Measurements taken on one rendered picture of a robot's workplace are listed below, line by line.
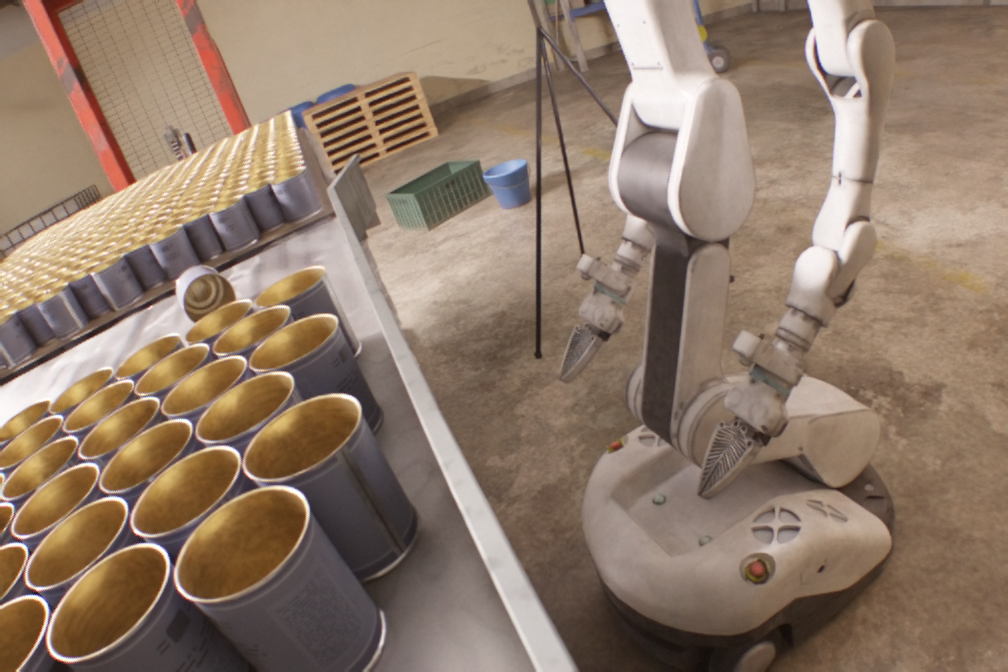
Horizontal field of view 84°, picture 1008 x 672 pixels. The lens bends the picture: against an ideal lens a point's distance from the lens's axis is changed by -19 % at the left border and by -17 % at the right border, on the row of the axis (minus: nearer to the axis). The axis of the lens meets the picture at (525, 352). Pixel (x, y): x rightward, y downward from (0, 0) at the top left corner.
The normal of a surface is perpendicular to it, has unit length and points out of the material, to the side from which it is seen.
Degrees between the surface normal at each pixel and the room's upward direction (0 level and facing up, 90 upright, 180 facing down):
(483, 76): 90
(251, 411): 90
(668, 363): 70
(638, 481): 74
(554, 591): 0
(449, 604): 0
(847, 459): 90
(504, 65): 90
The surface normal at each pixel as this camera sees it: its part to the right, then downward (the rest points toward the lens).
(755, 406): -0.80, -0.29
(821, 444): 0.41, 0.35
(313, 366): 0.60, 0.24
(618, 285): -0.04, 0.12
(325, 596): 0.89, -0.07
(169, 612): 0.95, -0.22
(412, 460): -0.30, -0.82
